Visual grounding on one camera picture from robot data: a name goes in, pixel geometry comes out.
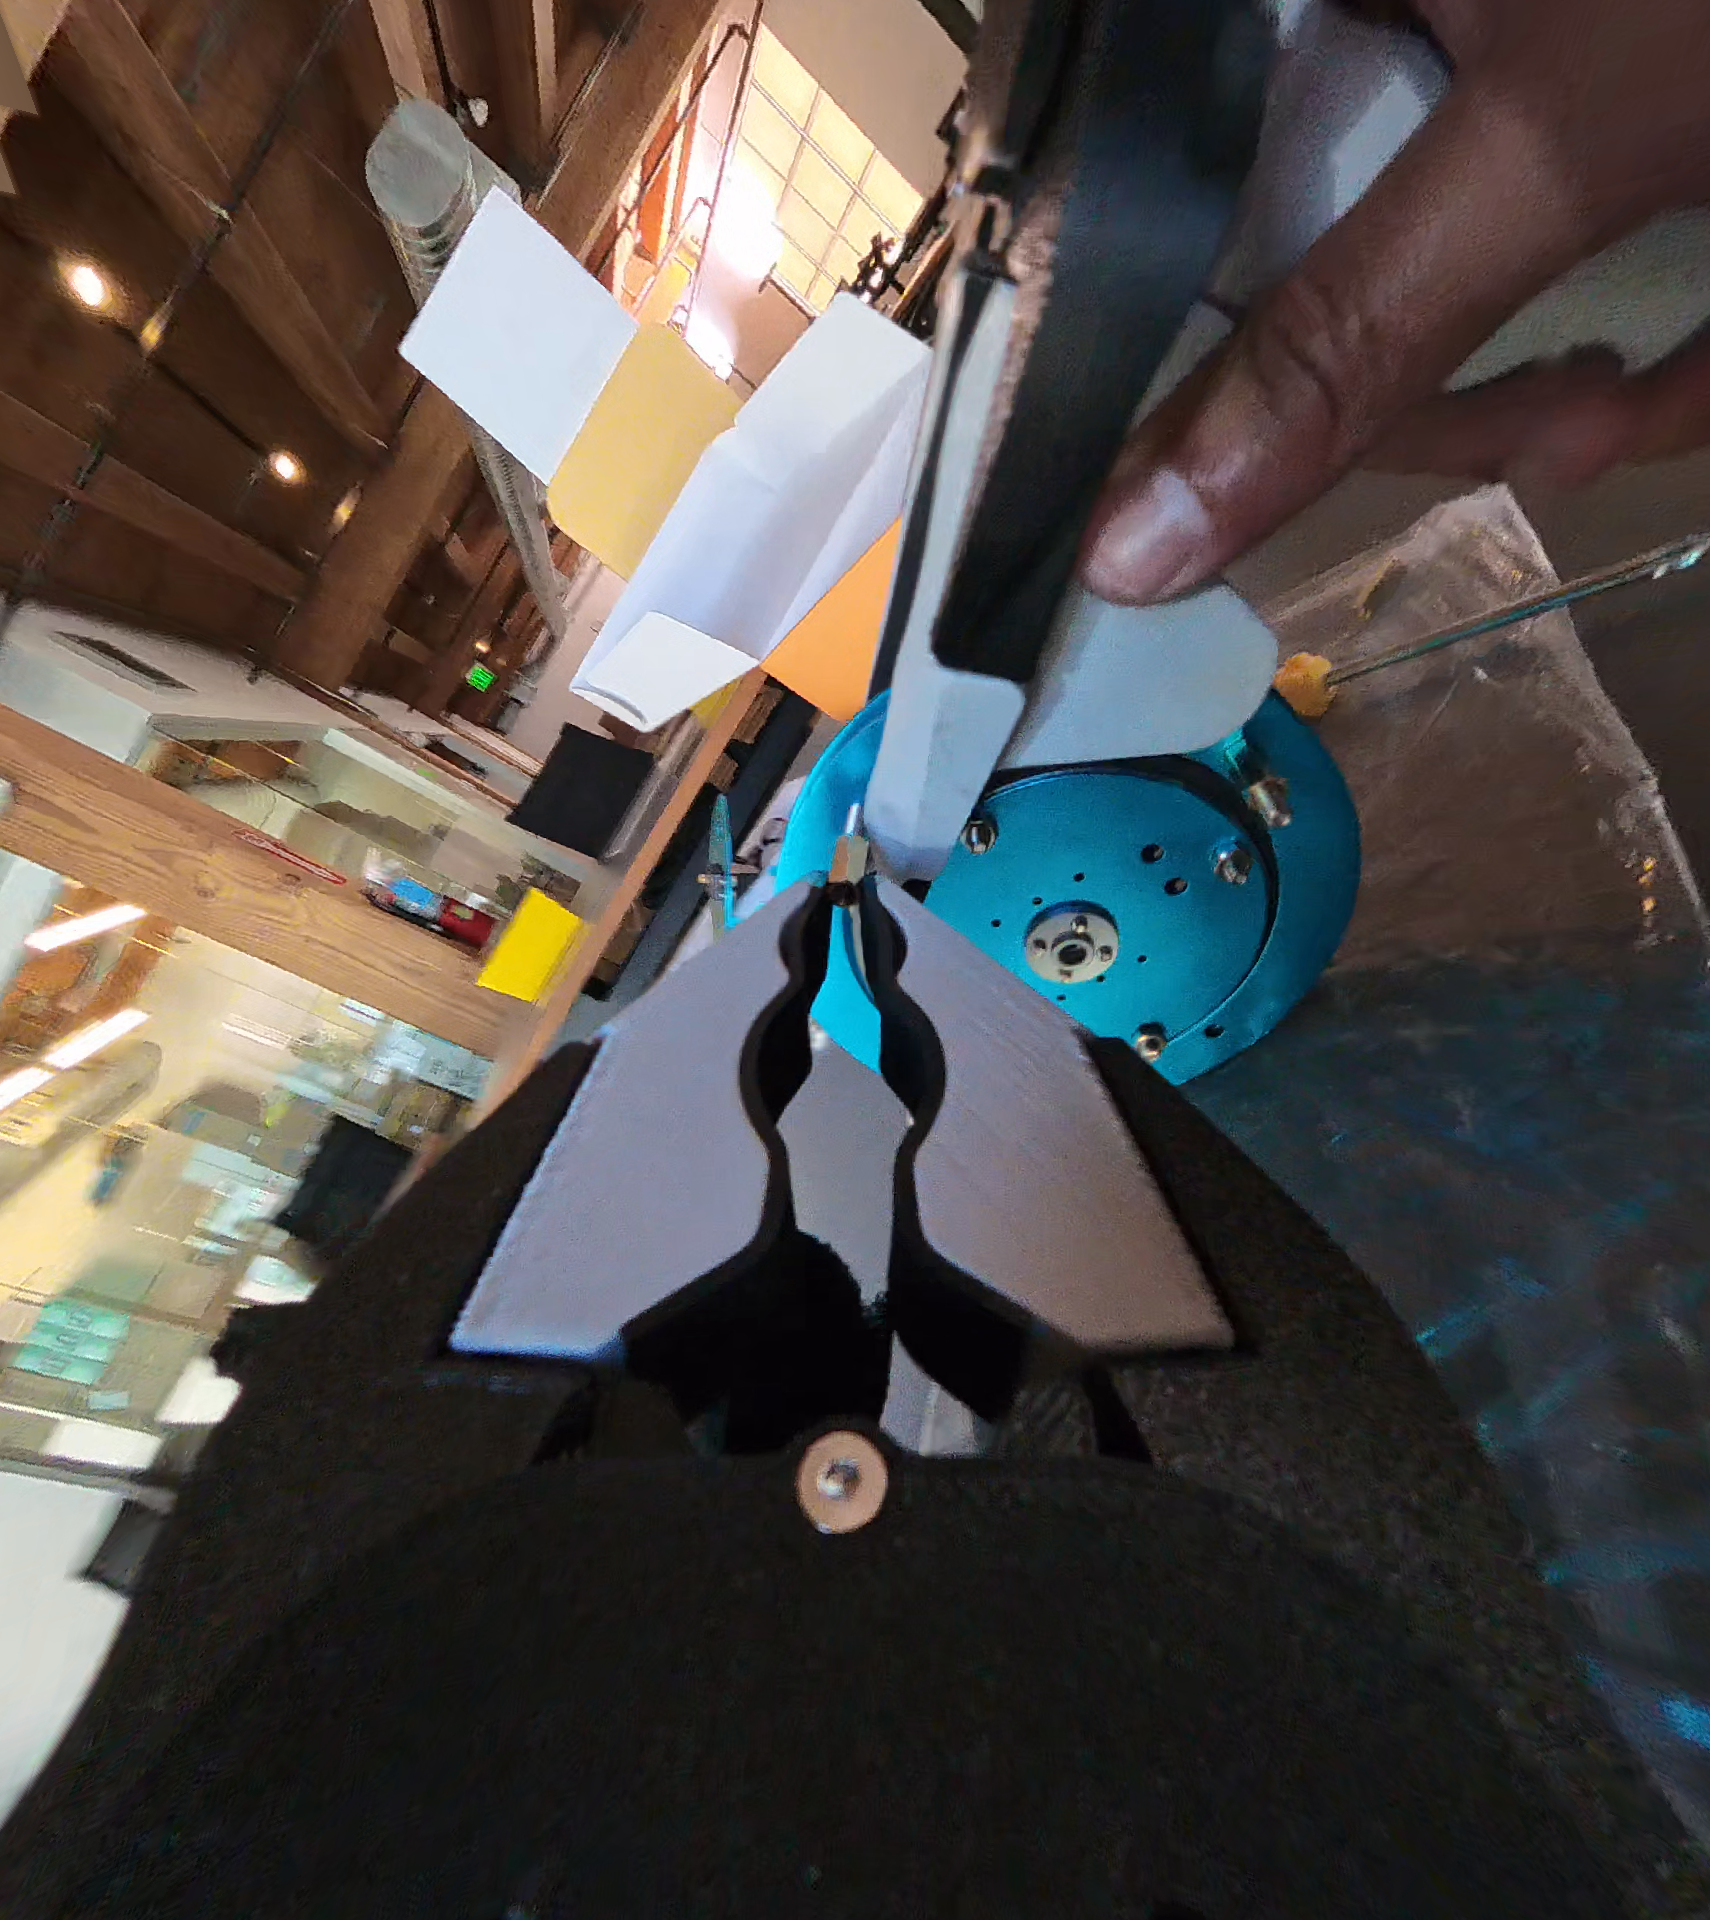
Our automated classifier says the yellow box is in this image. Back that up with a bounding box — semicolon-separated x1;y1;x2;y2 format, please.
474;889;585;1005

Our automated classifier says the silver ceiling duct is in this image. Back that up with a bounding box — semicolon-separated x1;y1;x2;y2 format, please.
363;96;576;633

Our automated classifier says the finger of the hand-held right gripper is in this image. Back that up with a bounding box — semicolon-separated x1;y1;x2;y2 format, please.
861;270;1032;889

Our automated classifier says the yellow handled screwdriver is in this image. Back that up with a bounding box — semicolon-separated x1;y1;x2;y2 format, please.
1272;535;1710;720

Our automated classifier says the orange and white cardboard box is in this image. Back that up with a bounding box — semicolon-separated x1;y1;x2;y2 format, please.
396;186;935;740

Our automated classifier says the grey desk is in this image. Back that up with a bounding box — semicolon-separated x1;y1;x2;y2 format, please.
1183;434;1710;1920

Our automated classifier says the person's right hand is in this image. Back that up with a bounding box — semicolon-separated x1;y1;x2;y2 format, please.
1079;0;1710;609

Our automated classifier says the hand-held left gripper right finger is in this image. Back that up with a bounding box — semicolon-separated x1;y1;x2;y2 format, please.
853;877;1235;1429

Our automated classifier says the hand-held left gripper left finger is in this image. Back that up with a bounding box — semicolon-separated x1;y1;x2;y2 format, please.
449;884;872;1450

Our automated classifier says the large clear plastic bag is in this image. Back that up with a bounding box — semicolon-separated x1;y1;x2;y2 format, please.
1183;483;1710;1920

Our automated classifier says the blue metal turntable disc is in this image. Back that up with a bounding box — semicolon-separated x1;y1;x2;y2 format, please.
771;682;1363;1086

